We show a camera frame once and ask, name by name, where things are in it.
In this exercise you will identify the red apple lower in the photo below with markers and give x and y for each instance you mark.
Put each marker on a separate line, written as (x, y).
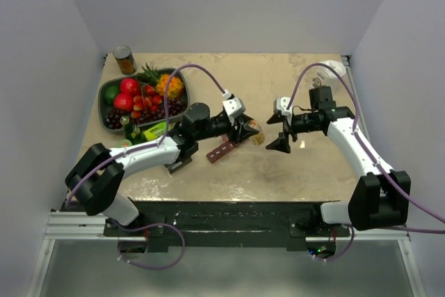
(124, 102)

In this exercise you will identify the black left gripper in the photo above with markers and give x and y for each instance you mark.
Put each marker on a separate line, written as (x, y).
(245, 133)

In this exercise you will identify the green small box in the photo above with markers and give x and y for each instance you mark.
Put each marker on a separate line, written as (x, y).
(157, 131)

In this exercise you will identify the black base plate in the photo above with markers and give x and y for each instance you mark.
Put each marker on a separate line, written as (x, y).
(216, 224)

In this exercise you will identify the clear pill bottle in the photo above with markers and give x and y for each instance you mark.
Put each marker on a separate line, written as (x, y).
(259, 137)

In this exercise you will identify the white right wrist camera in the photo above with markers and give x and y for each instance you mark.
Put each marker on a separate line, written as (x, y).
(282, 107)

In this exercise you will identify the dark red grape bunch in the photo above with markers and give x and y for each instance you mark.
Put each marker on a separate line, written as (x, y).
(110, 116)

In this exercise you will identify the tin can yellow label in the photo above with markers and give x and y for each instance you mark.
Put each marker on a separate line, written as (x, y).
(125, 59)

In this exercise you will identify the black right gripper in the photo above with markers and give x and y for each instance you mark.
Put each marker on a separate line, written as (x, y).
(281, 143)

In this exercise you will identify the red apple upper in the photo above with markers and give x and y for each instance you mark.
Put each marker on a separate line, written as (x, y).
(130, 86)

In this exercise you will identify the orange spiky fruit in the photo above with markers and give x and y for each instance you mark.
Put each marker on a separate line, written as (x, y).
(169, 85)

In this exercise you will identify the black razor stand box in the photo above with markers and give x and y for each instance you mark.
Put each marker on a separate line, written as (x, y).
(180, 163)

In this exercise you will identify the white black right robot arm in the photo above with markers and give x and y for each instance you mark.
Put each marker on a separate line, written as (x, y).
(378, 199)

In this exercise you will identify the strawberry pile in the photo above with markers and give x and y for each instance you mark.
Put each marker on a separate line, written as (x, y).
(147, 101)

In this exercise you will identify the red weekly pill organizer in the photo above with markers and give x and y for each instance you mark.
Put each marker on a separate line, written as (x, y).
(219, 152)

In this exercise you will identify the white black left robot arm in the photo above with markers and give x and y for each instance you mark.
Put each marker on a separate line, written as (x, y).
(96, 178)

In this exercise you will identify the red apple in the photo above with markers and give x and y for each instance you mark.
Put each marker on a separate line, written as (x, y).
(130, 86)
(124, 102)

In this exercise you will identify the green lime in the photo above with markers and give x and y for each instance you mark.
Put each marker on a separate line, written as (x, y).
(110, 94)

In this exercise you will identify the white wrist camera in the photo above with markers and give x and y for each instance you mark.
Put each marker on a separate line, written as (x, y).
(282, 107)
(232, 105)

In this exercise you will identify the dark grey fruit tray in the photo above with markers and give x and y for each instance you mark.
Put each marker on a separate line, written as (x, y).
(143, 79)

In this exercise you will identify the green glass bottle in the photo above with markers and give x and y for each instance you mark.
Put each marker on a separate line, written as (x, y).
(131, 131)

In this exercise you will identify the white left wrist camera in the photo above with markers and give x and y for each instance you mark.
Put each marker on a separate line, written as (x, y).
(232, 105)

